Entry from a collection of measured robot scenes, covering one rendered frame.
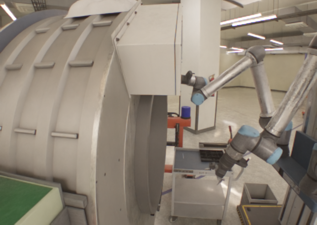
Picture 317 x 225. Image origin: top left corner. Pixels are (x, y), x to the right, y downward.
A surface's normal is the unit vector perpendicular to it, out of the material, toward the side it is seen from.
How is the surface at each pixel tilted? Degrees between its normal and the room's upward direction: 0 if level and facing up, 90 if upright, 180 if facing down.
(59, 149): 71
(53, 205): 90
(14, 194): 0
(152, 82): 125
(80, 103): 61
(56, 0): 90
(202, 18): 90
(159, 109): 102
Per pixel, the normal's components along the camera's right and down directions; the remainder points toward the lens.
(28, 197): 0.00, -0.98
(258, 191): -0.20, 0.21
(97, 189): 0.99, 0.03
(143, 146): -0.14, -0.10
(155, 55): -0.11, 0.73
